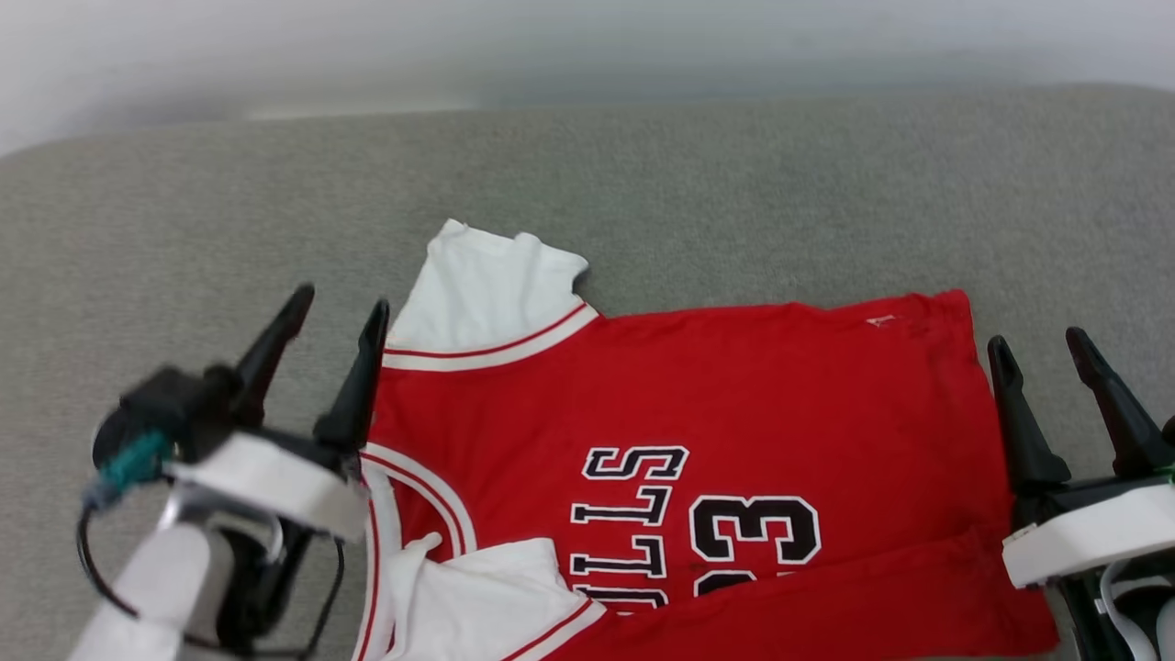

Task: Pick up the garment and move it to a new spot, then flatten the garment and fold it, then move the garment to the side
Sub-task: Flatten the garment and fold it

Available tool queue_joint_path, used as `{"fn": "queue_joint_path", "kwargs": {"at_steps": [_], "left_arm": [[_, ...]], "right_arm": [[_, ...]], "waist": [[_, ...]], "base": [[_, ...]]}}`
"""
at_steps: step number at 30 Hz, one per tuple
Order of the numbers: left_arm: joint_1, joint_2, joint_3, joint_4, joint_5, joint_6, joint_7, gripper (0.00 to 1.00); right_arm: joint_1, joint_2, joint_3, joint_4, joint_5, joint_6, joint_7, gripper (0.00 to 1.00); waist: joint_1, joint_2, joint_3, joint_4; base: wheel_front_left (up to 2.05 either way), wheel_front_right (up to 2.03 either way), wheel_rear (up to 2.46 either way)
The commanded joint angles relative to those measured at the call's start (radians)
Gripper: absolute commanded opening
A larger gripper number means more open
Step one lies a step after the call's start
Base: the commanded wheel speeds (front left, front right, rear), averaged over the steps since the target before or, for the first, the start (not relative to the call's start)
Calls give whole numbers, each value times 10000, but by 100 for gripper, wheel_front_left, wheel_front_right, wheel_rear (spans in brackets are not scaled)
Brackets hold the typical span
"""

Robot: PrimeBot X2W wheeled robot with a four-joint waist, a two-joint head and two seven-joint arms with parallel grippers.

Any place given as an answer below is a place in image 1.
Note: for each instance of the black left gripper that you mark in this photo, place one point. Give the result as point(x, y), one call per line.
point(174, 404)

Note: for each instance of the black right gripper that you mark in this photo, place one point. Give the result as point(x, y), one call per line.
point(1074, 496)

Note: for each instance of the red and white basketball jersey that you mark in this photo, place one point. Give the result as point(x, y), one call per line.
point(734, 395)

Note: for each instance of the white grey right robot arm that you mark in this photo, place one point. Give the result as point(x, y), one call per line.
point(1081, 624)

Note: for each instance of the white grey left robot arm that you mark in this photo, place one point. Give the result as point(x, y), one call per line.
point(156, 588)

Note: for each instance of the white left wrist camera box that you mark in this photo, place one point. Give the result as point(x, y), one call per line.
point(266, 482)

